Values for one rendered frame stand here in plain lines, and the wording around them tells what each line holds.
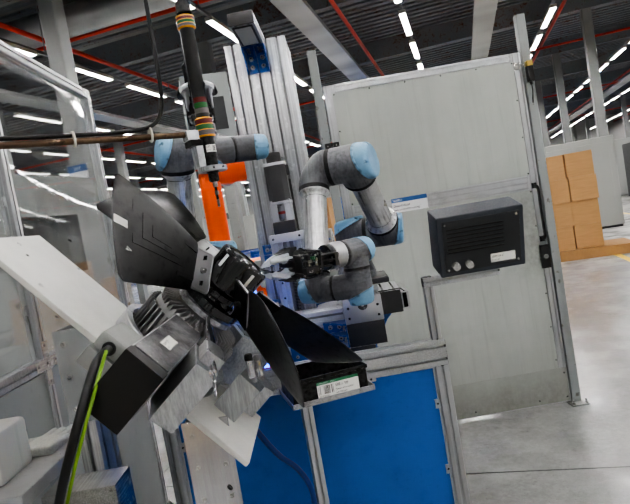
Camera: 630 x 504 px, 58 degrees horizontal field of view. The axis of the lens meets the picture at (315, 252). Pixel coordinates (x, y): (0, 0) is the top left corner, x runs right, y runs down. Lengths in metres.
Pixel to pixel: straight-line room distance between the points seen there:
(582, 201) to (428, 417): 7.75
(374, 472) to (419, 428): 0.20
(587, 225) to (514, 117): 6.15
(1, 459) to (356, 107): 2.46
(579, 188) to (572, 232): 0.67
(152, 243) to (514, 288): 2.57
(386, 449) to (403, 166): 1.77
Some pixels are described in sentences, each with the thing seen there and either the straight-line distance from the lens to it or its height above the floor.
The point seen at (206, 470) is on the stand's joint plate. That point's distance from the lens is 1.30.
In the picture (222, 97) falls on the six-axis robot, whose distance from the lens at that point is 5.47.
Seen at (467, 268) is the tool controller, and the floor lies 1.06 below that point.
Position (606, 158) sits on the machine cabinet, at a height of 1.47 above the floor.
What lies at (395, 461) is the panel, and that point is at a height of 0.50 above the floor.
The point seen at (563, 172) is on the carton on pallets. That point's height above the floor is 1.32.
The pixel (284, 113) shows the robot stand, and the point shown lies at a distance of 2.32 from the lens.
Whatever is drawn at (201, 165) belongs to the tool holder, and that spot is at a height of 1.46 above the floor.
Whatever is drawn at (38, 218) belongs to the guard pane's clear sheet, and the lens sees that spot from 2.18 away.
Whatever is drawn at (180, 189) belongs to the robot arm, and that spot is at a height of 1.47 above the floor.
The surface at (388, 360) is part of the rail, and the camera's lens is 1.77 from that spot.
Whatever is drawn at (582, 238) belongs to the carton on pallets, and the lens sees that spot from 9.43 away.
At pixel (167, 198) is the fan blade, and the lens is 1.47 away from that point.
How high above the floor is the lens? 1.29
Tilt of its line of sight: 3 degrees down
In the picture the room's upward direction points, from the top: 10 degrees counter-clockwise
